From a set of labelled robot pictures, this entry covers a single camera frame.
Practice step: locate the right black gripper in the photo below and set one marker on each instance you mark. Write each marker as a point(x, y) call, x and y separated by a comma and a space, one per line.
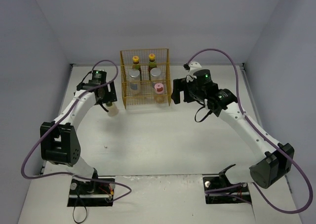
point(185, 92)

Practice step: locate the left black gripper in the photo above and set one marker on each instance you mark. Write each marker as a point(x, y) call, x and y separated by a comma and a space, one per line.
point(111, 93)

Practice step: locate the yellow lid spice jar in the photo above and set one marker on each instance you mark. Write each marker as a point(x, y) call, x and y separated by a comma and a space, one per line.
point(112, 109)

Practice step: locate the pink lid spice jar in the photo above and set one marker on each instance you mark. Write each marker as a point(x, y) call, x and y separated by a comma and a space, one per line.
point(159, 92)

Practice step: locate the white shaker blue label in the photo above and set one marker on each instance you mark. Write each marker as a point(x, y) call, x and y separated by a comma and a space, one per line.
point(155, 75)

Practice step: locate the silver lid white shaker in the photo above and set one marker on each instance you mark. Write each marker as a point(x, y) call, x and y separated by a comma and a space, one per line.
point(134, 81)

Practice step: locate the yellow cap sauce bottle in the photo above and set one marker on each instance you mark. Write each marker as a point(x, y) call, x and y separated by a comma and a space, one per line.
point(136, 66)
point(152, 64)

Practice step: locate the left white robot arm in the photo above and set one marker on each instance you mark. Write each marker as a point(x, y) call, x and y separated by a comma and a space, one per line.
point(60, 144)

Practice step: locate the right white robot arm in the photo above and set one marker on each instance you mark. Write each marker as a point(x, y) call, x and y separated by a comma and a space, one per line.
point(273, 158)

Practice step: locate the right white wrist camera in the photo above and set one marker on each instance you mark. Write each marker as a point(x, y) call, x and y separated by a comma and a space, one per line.
point(192, 67)

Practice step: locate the yellow wire rack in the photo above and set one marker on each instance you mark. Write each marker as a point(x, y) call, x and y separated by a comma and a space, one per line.
point(146, 95)

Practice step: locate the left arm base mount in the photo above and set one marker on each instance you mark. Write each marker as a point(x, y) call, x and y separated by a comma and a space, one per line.
point(91, 194)

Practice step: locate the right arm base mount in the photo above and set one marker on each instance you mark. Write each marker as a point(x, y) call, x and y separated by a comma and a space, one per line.
point(219, 190)

